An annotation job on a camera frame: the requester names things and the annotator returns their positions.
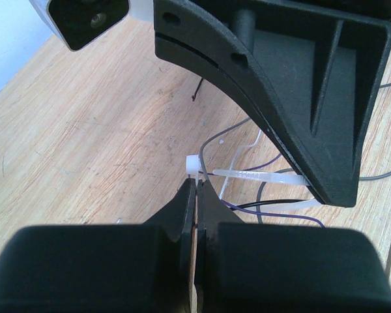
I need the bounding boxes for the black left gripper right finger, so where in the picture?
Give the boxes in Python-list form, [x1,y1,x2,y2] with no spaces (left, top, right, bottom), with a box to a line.
[196,181,391,312]

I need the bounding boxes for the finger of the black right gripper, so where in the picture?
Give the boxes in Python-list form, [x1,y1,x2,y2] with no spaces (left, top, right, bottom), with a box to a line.
[154,1,391,207]
[155,35,316,194]

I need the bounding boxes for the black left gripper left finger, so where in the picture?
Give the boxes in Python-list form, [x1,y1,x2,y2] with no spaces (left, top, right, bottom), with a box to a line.
[0,179,196,312]

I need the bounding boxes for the tangled thin wire bundle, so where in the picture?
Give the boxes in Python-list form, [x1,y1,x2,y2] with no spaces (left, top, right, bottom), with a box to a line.
[221,153,326,229]

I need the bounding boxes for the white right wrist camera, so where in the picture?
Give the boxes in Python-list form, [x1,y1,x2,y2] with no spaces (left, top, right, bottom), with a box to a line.
[29,0,154,51]

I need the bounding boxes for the white zip tie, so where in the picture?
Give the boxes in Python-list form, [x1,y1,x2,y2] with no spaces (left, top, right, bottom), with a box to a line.
[205,147,330,226]

